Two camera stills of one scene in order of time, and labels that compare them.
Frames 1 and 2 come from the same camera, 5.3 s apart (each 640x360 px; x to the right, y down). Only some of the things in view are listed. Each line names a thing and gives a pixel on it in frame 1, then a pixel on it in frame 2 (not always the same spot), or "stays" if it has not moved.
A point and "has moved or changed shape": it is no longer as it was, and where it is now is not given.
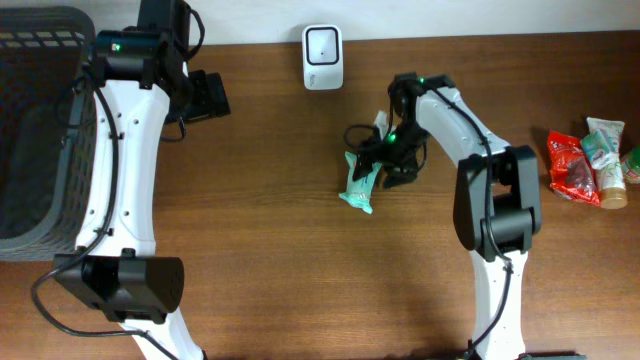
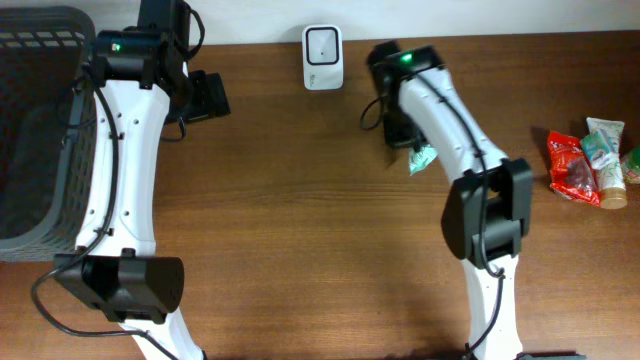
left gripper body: (204, 98) stays
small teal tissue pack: (599, 150) stays
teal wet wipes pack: (358, 192) has moved or changed shape
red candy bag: (570, 170) stays
